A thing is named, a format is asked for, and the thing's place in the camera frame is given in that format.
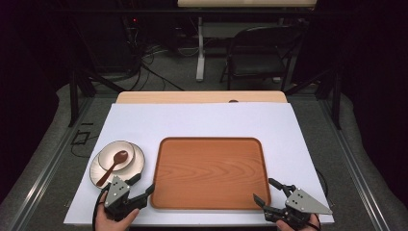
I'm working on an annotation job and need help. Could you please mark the white table mat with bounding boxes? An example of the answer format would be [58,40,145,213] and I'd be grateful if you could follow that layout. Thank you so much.
[63,102,335,226]

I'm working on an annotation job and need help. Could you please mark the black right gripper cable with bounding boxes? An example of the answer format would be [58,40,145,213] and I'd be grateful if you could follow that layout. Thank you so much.
[315,167,330,198]

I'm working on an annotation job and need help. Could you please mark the white metal table leg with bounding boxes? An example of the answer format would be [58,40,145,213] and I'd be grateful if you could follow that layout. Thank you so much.
[195,16,206,83]

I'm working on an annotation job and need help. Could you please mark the brown wooden tray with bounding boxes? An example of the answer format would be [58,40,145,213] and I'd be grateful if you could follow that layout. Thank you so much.
[149,137,272,211]

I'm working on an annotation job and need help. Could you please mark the large white plate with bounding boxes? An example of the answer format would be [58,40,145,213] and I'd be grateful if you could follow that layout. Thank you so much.
[89,142,146,190]

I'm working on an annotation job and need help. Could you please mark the person's left hand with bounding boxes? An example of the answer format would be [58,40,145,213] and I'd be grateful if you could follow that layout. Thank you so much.
[94,192,140,231]

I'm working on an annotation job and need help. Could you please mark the black metal stand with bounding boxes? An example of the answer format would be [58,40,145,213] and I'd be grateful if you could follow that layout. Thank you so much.
[67,66,127,128]
[284,66,343,131]

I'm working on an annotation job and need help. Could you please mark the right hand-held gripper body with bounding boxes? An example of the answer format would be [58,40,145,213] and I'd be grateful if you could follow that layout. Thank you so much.
[265,188,334,231]

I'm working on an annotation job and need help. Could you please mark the black folding chair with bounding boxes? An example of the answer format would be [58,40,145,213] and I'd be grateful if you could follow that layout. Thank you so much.
[219,24,305,91]

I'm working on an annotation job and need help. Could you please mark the small white bowl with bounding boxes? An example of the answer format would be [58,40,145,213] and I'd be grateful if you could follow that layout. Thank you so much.
[97,140,136,172]

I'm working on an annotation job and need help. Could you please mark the person's right hand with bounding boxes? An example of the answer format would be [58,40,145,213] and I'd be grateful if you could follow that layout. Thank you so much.
[276,213,321,231]

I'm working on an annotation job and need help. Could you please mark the brown wooden spoon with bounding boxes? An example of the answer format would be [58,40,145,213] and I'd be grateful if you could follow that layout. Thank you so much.
[95,149,129,188]

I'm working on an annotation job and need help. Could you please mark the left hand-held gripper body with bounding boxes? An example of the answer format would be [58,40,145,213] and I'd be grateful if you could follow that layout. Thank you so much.
[103,174,142,222]

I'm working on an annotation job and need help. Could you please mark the black floor cables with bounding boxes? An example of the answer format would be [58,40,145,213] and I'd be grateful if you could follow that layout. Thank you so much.
[121,18,200,92]

